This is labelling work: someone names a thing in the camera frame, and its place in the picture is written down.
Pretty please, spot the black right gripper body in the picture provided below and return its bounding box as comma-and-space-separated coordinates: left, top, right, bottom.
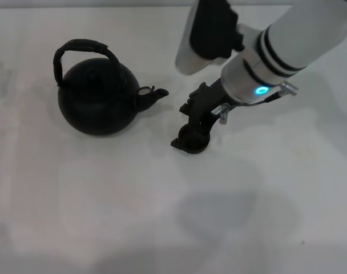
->
190, 78, 234, 126

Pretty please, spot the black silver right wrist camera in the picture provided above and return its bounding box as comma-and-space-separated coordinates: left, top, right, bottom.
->
175, 0, 244, 75

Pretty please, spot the small dark brown teacup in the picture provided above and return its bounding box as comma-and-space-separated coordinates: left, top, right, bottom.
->
177, 124, 211, 155

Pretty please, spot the clear plastic cable plug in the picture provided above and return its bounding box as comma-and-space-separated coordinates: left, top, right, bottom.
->
219, 103, 230, 124

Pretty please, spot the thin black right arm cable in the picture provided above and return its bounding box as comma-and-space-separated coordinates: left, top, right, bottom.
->
233, 90, 284, 108

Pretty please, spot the black round teapot with handle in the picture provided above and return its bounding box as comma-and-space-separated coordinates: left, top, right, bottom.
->
53, 39, 170, 138

